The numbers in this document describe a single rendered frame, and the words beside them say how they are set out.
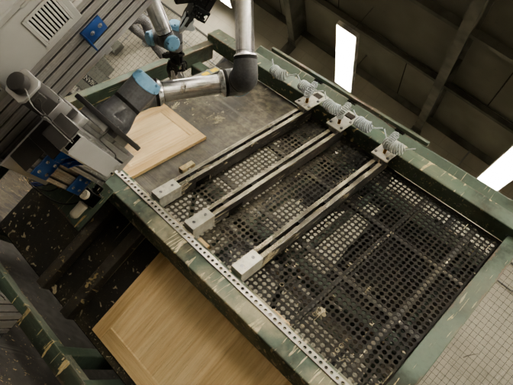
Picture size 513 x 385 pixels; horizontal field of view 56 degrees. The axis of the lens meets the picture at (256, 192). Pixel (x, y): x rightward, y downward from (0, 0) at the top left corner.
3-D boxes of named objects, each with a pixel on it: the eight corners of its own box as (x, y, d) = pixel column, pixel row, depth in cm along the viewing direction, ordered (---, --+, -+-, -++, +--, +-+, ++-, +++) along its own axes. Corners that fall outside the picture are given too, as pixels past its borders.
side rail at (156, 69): (55, 118, 264) (51, 101, 256) (207, 54, 323) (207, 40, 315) (61, 124, 261) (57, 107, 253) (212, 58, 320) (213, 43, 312)
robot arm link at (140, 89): (114, 88, 178) (139, 62, 179) (117, 93, 191) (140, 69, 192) (140, 111, 180) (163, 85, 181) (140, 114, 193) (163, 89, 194)
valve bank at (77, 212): (1, 159, 224) (37, 121, 226) (23, 170, 237) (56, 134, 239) (58, 222, 203) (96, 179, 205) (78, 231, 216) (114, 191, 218)
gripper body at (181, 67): (176, 76, 256) (175, 56, 247) (166, 69, 259) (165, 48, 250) (188, 71, 260) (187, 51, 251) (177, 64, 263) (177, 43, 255)
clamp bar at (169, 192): (149, 198, 223) (146, 161, 206) (312, 103, 287) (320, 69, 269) (162, 211, 219) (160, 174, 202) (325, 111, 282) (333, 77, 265)
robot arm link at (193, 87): (121, 79, 189) (255, 61, 200) (124, 84, 204) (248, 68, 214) (127, 109, 190) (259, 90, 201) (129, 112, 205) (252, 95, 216)
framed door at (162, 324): (94, 329, 226) (91, 329, 224) (172, 241, 231) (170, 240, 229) (223, 488, 188) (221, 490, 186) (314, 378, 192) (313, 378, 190)
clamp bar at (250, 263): (227, 271, 201) (230, 237, 183) (385, 150, 264) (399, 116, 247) (243, 287, 196) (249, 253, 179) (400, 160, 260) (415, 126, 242)
